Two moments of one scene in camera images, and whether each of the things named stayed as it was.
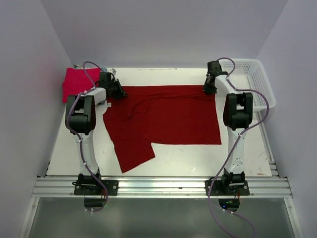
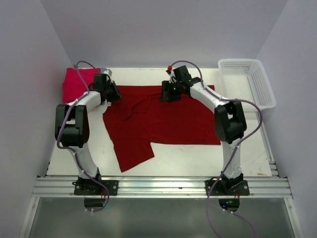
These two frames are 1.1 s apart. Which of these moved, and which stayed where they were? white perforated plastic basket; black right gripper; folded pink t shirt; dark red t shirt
Moved: black right gripper
Stayed: white perforated plastic basket; dark red t shirt; folded pink t shirt
